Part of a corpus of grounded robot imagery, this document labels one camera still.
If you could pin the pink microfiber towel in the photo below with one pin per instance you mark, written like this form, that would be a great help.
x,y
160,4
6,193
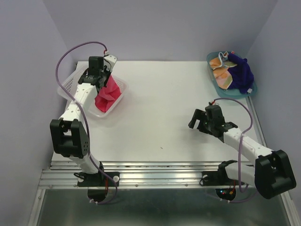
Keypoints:
x,y
107,96

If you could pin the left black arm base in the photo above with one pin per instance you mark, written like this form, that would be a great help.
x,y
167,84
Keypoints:
x,y
98,185

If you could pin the purple towel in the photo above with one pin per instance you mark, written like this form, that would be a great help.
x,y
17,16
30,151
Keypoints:
x,y
242,76

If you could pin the orange patterned towel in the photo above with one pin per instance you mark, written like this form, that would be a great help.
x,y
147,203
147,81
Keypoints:
x,y
220,66

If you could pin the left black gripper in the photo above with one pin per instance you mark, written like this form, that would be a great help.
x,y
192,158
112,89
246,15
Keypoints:
x,y
108,73

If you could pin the aluminium mounting rail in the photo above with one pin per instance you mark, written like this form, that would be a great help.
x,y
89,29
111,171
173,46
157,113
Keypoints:
x,y
133,175

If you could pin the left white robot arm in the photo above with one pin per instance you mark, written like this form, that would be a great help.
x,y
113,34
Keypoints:
x,y
70,133

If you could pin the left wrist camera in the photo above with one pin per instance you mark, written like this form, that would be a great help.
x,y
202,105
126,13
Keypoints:
x,y
109,62

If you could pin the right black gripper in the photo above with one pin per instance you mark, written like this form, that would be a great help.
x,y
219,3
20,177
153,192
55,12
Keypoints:
x,y
199,114

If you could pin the teal plastic tray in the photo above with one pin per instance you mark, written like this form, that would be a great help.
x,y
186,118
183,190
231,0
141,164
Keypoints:
x,y
231,93

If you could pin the white plastic basket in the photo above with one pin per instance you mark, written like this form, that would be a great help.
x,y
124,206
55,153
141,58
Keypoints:
x,y
71,82

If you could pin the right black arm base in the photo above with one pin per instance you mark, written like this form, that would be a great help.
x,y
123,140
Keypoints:
x,y
221,178

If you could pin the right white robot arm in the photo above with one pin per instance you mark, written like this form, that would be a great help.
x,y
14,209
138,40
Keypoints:
x,y
269,171

